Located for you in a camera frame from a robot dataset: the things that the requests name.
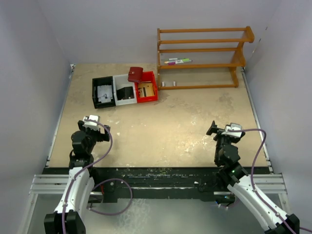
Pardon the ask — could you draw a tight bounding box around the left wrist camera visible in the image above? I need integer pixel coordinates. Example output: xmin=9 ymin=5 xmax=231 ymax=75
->
xmin=82 ymin=115 xmax=100 ymax=131

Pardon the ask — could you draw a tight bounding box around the black cards pile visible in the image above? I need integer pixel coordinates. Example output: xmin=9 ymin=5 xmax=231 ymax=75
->
xmin=117 ymin=86 xmax=134 ymax=100

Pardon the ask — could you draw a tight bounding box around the gold cards pile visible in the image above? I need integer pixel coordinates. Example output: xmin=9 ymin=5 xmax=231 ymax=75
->
xmin=137 ymin=83 xmax=155 ymax=98

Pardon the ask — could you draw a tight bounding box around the silver cards pile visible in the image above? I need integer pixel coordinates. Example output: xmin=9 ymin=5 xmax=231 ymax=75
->
xmin=97 ymin=85 xmax=113 ymax=103

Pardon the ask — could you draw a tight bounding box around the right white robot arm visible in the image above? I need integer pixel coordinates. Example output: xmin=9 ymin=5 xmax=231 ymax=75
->
xmin=206 ymin=121 xmax=300 ymax=234

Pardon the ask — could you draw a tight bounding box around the purple marker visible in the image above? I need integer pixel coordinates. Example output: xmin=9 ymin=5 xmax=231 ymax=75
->
xmin=167 ymin=60 xmax=192 ymax=65

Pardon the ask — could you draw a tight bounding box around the aluminium frame rail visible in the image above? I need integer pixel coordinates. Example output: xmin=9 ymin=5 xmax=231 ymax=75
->
xmin=30 ymin=175 xmax=287 ymax=194

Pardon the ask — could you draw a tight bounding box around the white plastic bin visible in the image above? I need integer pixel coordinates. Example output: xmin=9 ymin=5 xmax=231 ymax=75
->
xmin=113 ymin=74 xmax=137 ymax=106

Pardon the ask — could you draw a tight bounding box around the wooden rack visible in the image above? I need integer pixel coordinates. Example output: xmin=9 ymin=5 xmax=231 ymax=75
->
xmin=156 ymin=26 xmax=255 ymax=90

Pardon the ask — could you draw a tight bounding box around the red leather card holder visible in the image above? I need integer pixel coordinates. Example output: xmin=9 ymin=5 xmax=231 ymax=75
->
xmin=128 ymin=66 xmax=143 ymax=83

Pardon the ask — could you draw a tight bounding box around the red plastic bin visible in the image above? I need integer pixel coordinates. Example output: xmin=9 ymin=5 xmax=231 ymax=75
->
xmin=135 ymin=71 xmax=158 ymax=103

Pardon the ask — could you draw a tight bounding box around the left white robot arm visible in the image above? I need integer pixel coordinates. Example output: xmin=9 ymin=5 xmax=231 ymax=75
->
xmin=44 ymin=115 xmax=110 ymax=234

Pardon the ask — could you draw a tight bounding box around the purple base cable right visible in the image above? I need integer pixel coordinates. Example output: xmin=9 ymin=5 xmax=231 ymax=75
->
xmin=217 ymin=198 xmax=238 ymax=210

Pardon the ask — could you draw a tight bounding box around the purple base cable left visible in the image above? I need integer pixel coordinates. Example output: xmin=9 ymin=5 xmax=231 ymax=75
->
xmin=88 ymin=178 xmax=134 ymax=216

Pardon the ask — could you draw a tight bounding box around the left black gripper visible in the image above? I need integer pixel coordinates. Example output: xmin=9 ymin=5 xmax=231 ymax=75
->
xmin=78 ymin=120 xmax=109 ymax=154

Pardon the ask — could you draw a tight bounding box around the black plastic bin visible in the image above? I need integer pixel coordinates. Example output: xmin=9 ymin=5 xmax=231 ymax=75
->
xmin=92 ymin=76 xmax=116 ymax=109

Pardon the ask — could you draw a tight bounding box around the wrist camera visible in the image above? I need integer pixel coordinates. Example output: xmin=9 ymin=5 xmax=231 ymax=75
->
xmin=82 ymin=115 xmax=100 ymax=131
xmin=221 ymin=123 xmax=242 ymax=138

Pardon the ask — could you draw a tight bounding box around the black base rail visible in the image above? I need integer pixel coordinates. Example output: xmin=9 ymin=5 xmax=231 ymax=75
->
xmin=43 ymin=166 xmax=271 ymax=203

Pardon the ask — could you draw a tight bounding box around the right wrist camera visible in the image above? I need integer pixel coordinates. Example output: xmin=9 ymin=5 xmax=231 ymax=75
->
xmin=221 ymin=123 xmax=242 ymax=138

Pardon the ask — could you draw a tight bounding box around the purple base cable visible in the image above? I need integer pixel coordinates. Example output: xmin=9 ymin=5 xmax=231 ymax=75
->
xmin=217 ymin=198 xmax=238 ymax=210
xmin=88 ymin=178 xmax=134 ymax=216

